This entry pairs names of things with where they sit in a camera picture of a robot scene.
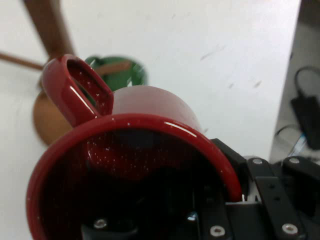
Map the green mug with white print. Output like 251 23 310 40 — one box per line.
83 54 149 93

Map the black power adapter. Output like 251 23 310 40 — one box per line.
289 95 320 151

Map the red speckled mug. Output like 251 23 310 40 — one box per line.
25 54 244 240

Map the brown wooden mug tree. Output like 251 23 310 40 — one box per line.
0 0 131 146

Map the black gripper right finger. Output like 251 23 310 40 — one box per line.
211 138 320 240

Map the black adapter cable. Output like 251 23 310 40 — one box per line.
293 65 320 98

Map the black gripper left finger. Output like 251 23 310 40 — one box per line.
81 183 235 240

